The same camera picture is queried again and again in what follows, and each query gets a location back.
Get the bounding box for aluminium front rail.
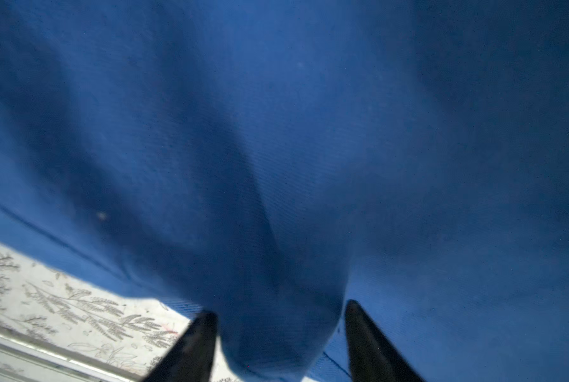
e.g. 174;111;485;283
0;326;143;382

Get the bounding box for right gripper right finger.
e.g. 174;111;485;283
344;300;424;382

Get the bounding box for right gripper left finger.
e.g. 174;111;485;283
143;310;218;382

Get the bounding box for blue long pants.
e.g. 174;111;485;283
0;1;569;381

